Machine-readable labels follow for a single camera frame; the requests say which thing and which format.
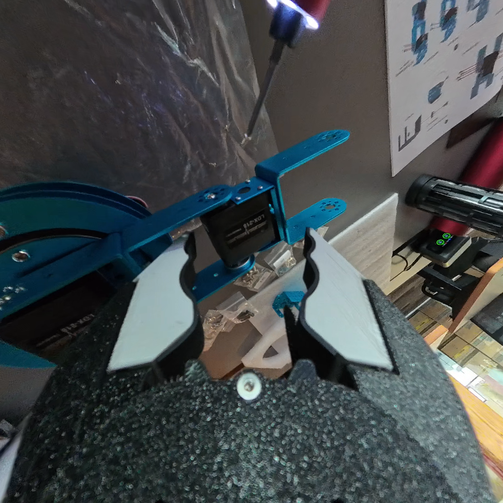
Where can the red electric screwdriver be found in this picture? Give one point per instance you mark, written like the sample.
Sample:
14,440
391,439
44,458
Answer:
287,27

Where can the blue toy robot arm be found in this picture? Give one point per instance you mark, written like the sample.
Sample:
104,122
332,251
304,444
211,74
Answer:
157,230

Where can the small clear screw bag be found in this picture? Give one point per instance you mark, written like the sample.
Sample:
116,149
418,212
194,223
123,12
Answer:
275,267
228,314

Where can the wooden board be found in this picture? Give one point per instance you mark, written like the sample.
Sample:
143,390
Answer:
481,298

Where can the white foam piece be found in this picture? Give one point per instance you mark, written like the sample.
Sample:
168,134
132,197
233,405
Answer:
267,345

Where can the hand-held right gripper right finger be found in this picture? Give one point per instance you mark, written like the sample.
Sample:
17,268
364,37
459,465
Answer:
342,310

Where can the white instruction sheet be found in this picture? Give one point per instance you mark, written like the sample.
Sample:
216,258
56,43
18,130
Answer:
444,118

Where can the small blue metal bracket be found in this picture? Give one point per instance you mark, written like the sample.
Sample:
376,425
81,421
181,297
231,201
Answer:
287,299

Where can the clear plastic bag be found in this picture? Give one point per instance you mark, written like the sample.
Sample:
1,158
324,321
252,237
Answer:
118,98

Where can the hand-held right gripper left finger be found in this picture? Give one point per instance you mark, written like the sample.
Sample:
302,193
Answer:
157,310

